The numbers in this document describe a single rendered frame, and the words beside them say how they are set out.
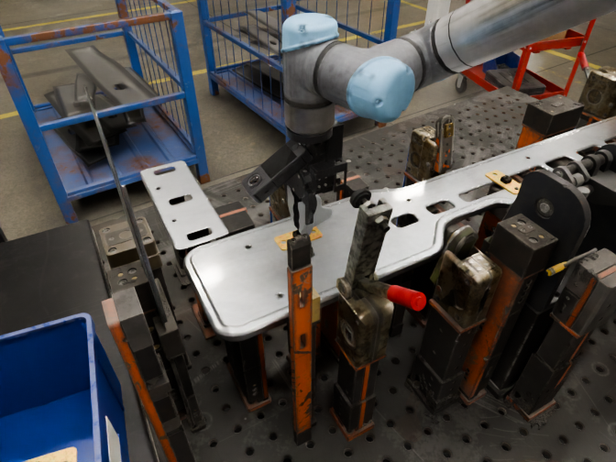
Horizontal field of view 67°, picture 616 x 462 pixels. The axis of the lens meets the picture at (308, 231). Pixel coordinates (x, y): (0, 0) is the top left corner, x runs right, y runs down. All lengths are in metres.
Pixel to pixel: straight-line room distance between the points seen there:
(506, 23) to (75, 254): 0.71
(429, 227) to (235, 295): 0.38
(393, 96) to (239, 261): 0.39
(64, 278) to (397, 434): 0.65
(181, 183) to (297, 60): 0.46
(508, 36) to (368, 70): 0.16
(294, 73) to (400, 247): 0.36
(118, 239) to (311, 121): 0.36
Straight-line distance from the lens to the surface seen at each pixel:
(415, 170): 1.13
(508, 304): 0.80
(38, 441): 0.65
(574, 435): 1.07
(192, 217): 0.91
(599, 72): 1.57
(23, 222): 2.88
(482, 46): 0.63
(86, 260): 0.83
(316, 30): 0.64
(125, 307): 0.50
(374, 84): 0.57
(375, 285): 0.62
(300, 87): 0.66
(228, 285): 0.77
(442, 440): 0.98
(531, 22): 0.59
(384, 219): 0.56
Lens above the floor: 1.55
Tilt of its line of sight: 40 degrees down
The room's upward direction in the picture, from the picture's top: straight up
